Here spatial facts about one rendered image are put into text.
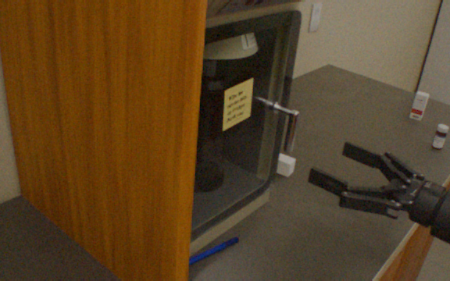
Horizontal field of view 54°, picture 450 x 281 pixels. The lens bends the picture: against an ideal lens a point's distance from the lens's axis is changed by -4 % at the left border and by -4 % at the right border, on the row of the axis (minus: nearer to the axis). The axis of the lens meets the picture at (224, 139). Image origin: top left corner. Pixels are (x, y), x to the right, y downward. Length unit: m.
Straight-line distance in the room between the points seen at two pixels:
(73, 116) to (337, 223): 0.62
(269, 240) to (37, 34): 0.59
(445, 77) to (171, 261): 3.25
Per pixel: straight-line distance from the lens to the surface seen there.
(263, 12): 0.80
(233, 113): 0.80
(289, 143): 0.91
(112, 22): 0.63
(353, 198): 0.77
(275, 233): 1.00
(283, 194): 1.12
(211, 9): 0.62
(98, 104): 0.70
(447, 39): 3.72
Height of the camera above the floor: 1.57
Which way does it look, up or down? 29 degrees down
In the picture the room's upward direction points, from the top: 6 degrees clockwise
